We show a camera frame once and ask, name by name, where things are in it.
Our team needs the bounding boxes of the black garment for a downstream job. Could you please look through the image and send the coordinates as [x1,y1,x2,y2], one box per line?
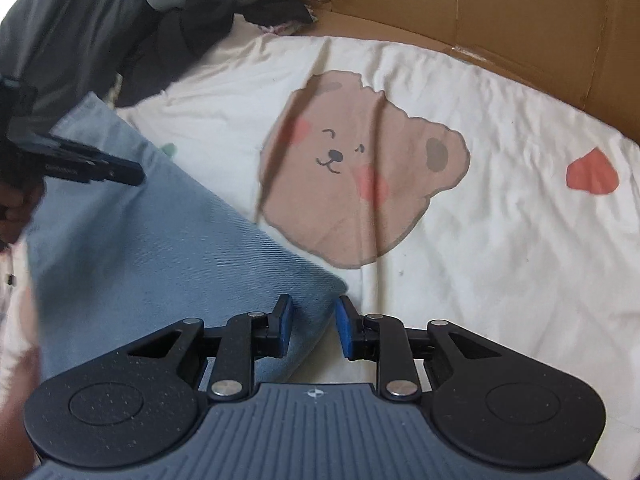
[117,7,236,108]

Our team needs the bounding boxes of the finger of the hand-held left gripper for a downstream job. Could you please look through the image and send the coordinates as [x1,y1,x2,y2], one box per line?
[91,146,147,187]

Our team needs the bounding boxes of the dark grey pillow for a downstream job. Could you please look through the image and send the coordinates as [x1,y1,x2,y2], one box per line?
[0,0,166,126]

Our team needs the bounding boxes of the small black cloth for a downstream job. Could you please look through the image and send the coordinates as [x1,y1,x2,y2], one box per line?
[235,0,317,26]

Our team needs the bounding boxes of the cream bear print bedsheet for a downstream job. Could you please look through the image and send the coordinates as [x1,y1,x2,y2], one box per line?
[0,12,640,461]

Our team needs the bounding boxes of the blue denim pants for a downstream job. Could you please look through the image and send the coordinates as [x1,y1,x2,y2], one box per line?
[25,91,349,386]

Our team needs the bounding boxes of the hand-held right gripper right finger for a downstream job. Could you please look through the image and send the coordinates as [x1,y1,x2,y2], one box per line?
[336,295,506,403]

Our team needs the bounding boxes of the person's left hand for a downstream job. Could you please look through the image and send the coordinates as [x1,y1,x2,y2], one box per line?
[0,184,46,251]

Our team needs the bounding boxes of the brown cardboard sheet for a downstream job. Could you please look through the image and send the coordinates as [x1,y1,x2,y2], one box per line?
[260,0,640,133]

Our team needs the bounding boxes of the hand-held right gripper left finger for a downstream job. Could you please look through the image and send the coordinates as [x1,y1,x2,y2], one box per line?
[125,294,294,403]

